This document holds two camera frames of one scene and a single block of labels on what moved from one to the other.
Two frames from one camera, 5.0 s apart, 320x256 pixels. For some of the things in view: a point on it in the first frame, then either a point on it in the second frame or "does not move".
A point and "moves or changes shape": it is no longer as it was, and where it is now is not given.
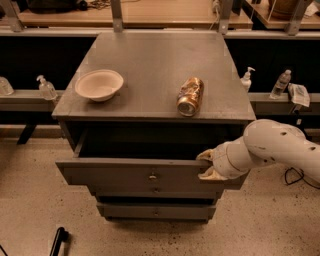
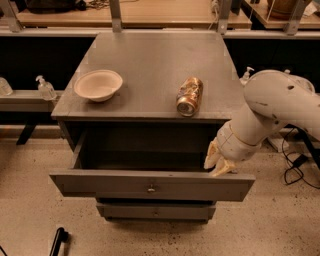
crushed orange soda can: (190, 96) does not move
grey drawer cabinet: (137, 111) does not move
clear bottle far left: (6, 88) does not move
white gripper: (221, 162) → (233, 144)
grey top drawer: (146, 157) moves or changes shape
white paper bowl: (99, 84) does not move
